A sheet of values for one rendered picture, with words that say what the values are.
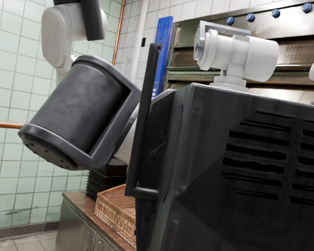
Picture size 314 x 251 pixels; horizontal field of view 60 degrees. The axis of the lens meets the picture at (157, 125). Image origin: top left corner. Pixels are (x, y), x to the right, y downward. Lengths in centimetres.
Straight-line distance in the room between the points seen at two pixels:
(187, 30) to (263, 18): 63
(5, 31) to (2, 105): 61
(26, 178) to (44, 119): 242
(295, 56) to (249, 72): 121
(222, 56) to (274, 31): 136
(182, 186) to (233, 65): 26
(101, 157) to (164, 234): 15
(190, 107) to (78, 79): 20
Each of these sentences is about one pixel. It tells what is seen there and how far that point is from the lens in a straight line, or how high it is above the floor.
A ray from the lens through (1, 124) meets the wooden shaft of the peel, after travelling 137.
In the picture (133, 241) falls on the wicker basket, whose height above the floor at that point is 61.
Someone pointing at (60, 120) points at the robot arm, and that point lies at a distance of 36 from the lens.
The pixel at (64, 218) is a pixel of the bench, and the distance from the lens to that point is 237.
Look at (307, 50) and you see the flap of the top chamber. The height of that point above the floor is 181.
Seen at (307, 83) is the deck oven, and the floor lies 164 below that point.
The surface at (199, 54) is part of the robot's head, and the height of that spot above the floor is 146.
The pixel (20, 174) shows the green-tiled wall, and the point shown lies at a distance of 276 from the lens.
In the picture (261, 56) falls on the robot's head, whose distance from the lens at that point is 45.
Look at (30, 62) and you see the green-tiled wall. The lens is 264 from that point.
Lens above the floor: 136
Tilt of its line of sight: 3 degrees down
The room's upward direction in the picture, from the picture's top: 10 degrees clockwise
